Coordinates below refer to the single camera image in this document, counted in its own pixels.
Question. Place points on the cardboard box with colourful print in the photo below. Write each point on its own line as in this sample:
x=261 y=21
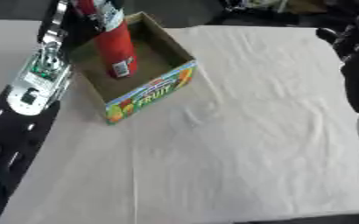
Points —
x=152 y=87

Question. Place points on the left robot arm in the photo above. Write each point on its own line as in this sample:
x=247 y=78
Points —
x=34 y=87

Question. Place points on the red bottle with white label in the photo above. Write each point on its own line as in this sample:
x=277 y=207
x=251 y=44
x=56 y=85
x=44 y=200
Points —
x=116 y=52

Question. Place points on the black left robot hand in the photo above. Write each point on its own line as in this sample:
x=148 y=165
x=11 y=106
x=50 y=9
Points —
x=78 y=22

